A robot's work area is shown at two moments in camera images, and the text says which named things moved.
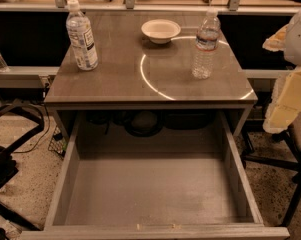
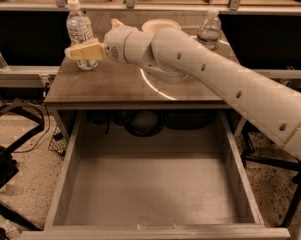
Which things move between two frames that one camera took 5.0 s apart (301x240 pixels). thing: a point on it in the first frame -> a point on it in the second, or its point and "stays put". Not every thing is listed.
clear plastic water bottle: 207,44 stays put
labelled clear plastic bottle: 81,38 stays put
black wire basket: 58,142 stays put
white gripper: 299,42 -> 115,44
